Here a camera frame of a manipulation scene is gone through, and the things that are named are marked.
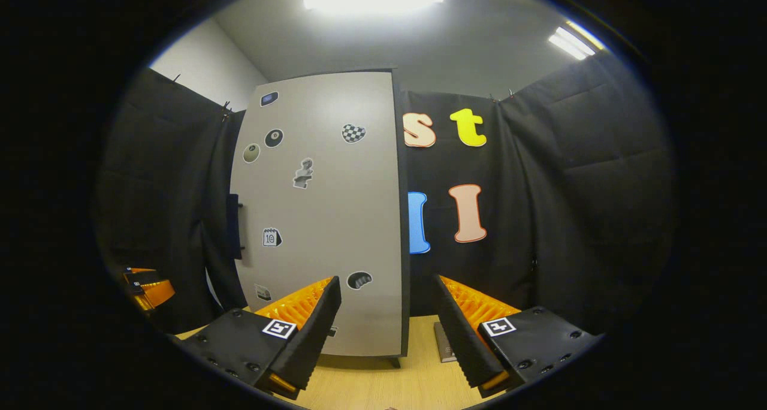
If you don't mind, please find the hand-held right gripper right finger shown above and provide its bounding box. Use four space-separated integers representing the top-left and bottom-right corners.
431 274 603 399

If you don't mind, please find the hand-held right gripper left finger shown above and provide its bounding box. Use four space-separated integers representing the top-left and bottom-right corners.
174 275 342 400

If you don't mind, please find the pale grey cabinet door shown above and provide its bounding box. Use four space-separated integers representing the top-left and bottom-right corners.
230 70 403 358

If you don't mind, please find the black backdrop cloth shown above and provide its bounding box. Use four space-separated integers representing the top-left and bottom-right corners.
96 53 675 336

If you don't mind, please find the narrow ceiling light panel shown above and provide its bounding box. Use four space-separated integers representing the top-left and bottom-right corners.
548 20 606 61

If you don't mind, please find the black cabinet door handle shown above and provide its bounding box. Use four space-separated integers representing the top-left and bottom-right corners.
226 193 245 261

